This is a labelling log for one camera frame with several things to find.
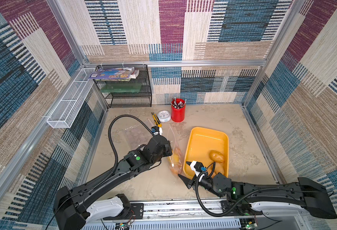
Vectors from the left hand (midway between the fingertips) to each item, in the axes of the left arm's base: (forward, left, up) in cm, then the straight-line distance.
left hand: (172, 144), depth 74 cm
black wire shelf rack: (+51, +28, -8) cm, 59 cm away
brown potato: (0, -27, -15) cm, 31 cm away
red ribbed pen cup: (+33, -5, -9) cm, 34 cm away
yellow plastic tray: (+12, -19, -19) cm, 29 cm away
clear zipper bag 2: (+19, +23, -20) cm, 36 cm away
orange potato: (-8, -2, -12) cm, 14 cm away
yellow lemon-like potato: (-2, -2, -10) cm, 11 cm away
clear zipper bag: (+15, -1, -20) cm, 25 cm away
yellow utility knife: (+32, +11, -18) cm, 38 cm away
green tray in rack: (+39, +33, +7) cm, 51 cm away
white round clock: (+36, +5, -18) cm, 40 cm away
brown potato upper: (-6, -27, -16) cm, 32 cm away
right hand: (-11, -6, -6) cm, 14 cm away
